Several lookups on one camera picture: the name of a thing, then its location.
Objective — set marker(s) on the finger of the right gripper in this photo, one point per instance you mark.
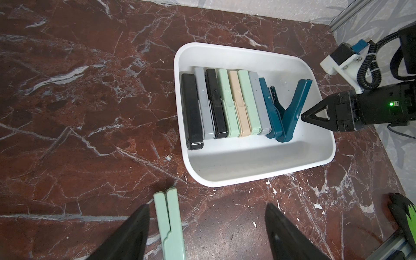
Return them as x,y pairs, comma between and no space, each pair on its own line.
323,114

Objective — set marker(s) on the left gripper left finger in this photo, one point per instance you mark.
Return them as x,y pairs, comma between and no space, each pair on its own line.
128,242

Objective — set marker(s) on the grey black pliers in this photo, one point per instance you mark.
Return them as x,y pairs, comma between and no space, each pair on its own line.
210,104

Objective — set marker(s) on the mint green pliers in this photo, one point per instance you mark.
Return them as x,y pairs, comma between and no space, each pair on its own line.
228,103

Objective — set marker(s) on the white rectangular storage tray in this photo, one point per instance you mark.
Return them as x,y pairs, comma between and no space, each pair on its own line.
231,161

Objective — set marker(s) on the light green pliers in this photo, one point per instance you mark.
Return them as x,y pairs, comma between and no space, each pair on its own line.
170,224

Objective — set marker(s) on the beige pliers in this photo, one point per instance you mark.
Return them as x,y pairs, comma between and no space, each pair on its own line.
240,106

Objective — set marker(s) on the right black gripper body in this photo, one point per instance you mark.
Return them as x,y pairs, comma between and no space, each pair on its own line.
393,104

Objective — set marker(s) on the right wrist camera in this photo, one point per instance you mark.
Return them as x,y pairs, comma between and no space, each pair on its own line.
346,61

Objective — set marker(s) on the green white work glove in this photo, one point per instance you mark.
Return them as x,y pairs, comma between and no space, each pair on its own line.
404,213

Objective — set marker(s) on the pale green pliers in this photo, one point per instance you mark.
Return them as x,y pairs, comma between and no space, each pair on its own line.
249,100

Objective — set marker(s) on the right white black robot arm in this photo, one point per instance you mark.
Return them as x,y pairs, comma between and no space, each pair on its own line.
402,64

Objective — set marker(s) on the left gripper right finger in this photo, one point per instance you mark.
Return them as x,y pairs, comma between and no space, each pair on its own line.
287,242

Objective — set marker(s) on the dark teal pliers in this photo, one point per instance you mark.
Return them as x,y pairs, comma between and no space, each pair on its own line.
289,117

